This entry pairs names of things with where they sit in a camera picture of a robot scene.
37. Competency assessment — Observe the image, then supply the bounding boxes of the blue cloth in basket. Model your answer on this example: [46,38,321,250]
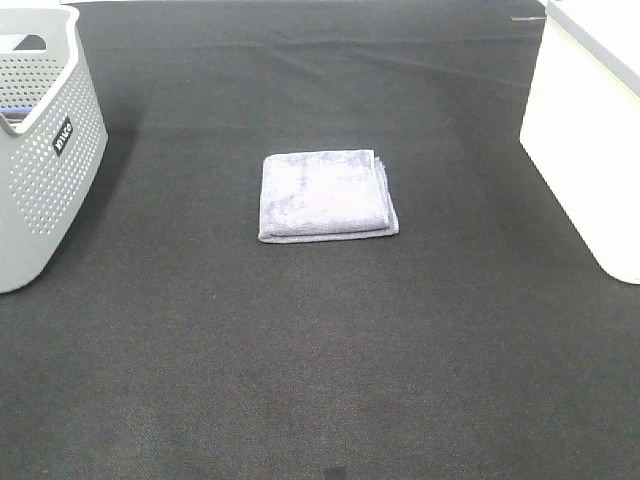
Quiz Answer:
[0,107,33,122]

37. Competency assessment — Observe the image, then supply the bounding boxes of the black fabric table mat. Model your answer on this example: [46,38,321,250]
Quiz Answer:
[1,1,639,479]

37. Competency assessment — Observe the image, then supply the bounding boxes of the folded lavender towel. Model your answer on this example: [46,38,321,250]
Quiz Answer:
[258,149,399,244]

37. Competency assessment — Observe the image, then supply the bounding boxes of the grey perforated laundry basket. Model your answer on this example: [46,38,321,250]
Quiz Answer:
[1,1,108,293]

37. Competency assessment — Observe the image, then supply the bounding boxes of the white plastic bin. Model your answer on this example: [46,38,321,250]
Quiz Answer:
[520,1,639,284]

